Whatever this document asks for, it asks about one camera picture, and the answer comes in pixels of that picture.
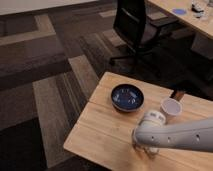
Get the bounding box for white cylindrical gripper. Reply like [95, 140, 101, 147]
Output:
[133, 110, 166, 156]

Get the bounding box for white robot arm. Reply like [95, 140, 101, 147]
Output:
[132, 110, 213, 153]

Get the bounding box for white cup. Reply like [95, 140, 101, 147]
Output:
[160, 98, 182, 122]

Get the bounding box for dark blue bowl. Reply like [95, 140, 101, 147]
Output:
[111, 84, 144, 112]

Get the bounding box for black office chair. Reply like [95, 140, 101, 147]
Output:
[108, 0, 179, 68]

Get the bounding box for blue round lid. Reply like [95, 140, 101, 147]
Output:
[172, 8, 186, 15]

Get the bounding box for wooden far desk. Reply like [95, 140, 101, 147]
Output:
[148, 0, 213, 39]

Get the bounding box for small objects on far desk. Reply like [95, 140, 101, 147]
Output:
[191, 1, 204, 18]

